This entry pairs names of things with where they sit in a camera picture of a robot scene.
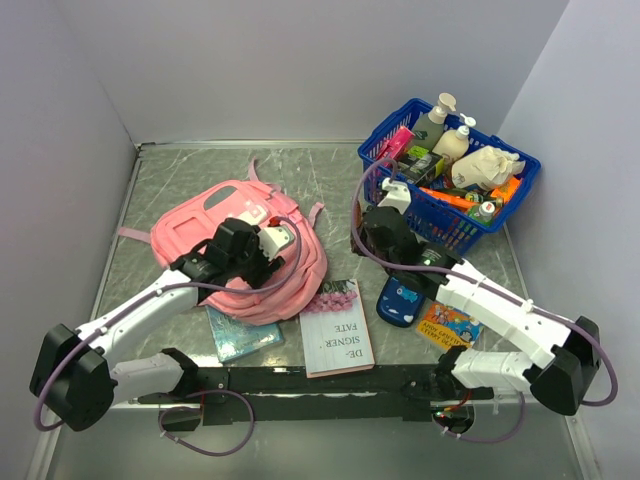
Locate pink school backpack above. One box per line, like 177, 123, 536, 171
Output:
118, 171, 328, 325

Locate white book pink flowers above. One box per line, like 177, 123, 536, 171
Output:
299, 279, 375, 378

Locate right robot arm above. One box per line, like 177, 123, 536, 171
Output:
351, 206, 602, 416

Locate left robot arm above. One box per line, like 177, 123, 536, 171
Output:
30, 216, 301, 432

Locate beige cloth bag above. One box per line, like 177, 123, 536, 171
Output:
451, 146, 526, 191

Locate orange snack pack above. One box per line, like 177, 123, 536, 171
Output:
490, 177, 521, 204

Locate blue plastic basket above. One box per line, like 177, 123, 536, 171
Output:
357, 98, 541, 255

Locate blue pencil case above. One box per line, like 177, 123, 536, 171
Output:
376, 277, 426, 328

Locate black green box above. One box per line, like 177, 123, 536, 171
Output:
397, 146, 444, 186

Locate teal hardcover book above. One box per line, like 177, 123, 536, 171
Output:
205, 306, 284, 364

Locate orange packet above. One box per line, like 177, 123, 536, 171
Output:
420, 187, 477, 211

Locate pink box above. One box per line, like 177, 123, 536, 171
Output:
375, 126, 414, 160

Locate green bottle red cap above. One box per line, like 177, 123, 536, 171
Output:
467, 201, 499, 226

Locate grey pump bottle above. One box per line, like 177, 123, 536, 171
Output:
412, 92, 457, 151

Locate cream pump bottle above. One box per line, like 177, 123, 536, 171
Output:
432, 114, 477, 165

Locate yellow children's book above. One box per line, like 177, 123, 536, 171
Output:
416, 302, 484, 352

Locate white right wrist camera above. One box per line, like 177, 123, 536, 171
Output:
377, 177, 411, 215

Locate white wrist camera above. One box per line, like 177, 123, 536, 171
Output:
258, 225, 295, 260
377, 177, 411, 215

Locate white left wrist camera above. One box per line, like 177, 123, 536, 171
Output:
258, 225, 295, 260

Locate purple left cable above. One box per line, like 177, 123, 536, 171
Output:
32, 215, 305, 456

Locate purple cable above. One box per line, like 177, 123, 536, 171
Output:
32, 215, 305, 456
350, 157, 620, 445

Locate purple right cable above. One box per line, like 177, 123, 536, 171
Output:
350, 157, 620, 445

